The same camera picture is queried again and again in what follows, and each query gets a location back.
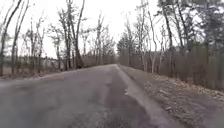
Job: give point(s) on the row of bare trees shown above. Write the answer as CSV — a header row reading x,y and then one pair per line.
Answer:
x,y
70,46

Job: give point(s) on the grey asphalt road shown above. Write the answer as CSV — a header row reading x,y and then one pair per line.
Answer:
x,y
73,96

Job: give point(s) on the wood of pines and trees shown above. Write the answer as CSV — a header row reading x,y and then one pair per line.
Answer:
x,y
180,50

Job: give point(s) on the leaf-strewn dirt verge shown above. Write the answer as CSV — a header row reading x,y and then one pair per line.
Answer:
x,y
186,96

